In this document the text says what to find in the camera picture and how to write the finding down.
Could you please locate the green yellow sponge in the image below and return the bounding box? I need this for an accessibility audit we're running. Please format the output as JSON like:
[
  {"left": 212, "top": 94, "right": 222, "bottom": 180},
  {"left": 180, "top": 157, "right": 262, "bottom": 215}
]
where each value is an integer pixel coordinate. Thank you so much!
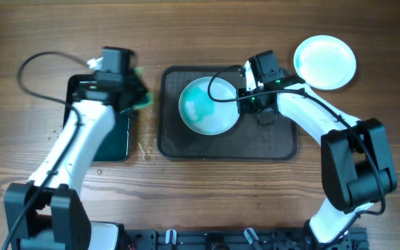
[{"left": 131, "top": 67, "right": 153, "bottom": 110}]

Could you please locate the white plate top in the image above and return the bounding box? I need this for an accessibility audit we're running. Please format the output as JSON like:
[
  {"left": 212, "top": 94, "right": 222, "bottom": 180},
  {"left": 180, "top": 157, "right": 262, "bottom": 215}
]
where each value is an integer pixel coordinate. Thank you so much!
[{"left": 293, "top": 35, "right": 357, "bottom": 90}]

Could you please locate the white plate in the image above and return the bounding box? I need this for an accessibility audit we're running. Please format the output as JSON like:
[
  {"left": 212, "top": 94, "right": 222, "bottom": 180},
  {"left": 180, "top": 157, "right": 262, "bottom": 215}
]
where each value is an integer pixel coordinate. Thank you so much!
[
  {"left": 293, "top": 35, "right": 357, "bottom": 90},
  {"left": 178, "top": 76, "right": 240, "bottom": 135}
]

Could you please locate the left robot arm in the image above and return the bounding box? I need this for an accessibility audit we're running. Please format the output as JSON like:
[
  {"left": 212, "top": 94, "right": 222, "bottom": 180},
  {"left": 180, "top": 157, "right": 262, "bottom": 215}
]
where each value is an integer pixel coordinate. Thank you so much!
[{"left": 3, "top": 47, "right": 152, "bottom": 249}]

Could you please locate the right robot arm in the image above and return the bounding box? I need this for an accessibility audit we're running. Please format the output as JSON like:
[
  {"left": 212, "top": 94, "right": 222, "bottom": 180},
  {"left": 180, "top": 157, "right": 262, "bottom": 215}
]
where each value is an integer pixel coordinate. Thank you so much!
[{"left": 238, "top": 51, "right": 397, "bottom": 249}]

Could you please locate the black water tray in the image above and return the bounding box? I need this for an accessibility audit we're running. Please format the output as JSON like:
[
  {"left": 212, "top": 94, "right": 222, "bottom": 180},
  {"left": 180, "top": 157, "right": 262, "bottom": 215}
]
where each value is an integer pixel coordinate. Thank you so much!
[{"left": 65, "top": 74, "right": 131, "bottom": 162}]

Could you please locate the brown serving tray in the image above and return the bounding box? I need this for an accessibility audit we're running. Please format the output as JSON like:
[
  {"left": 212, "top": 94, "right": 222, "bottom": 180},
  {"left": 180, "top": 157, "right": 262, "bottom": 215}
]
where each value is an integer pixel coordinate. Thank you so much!
[{"left": 157, "top": 65, "right": 299, "bottom": 161}]

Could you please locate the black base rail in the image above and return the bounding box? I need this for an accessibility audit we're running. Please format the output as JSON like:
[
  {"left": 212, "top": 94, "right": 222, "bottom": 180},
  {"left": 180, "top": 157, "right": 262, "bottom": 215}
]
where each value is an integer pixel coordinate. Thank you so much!
[{"left": 123, "top": 228, "right": 369, "bottom": 250}]

